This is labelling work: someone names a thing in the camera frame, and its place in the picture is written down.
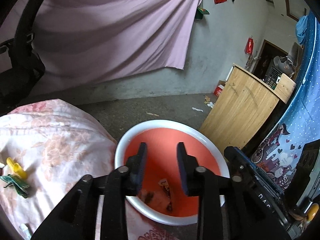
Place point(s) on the blue patterned curtain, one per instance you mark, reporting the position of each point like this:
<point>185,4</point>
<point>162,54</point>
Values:
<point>279,153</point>

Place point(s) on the yellow plastic clip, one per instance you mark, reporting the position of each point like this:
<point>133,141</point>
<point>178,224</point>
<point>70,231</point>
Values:
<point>16,168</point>

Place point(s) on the white tube packet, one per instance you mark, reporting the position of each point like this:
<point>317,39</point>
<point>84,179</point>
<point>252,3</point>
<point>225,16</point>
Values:
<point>26,233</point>

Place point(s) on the wooden cabinet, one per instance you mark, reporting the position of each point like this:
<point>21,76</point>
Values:
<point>242,108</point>

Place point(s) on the green crumpled wrapper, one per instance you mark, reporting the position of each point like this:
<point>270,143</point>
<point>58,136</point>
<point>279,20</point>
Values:
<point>21,187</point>

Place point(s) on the black office chair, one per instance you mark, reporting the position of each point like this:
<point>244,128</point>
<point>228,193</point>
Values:
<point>26,66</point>

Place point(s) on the red cardboard box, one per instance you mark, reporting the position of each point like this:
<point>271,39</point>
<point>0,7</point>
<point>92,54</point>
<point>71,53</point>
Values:
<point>219,88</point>

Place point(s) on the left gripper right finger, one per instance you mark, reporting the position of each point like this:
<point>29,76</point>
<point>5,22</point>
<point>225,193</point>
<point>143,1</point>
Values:
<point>247,216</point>

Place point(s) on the red hanging ornament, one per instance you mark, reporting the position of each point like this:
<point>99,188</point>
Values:
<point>249,46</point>

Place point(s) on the pink floral tablecloth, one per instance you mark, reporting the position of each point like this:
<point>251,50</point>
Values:
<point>56,144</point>

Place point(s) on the pink hanging wall sheet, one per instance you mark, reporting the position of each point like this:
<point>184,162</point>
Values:
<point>82,42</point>

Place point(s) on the green cap on wall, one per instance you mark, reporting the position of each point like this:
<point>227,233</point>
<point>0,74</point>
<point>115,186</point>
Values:
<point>200,12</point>

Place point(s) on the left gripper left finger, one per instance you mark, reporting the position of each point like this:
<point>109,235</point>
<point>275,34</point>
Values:
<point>75,216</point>

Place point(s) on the red white plastic basin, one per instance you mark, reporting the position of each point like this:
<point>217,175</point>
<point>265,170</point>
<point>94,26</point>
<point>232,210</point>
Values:
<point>162,138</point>

